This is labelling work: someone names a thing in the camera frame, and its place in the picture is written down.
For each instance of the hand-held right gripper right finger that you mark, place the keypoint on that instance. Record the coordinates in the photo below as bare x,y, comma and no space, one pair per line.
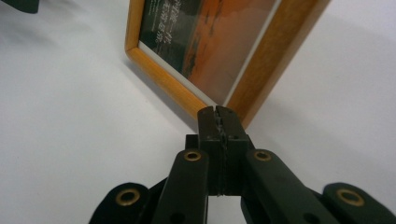
233,140

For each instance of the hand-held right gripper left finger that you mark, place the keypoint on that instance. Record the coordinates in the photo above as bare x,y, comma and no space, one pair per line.
210,140

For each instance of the wooden photo frame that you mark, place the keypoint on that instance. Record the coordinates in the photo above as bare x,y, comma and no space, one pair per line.
218,53

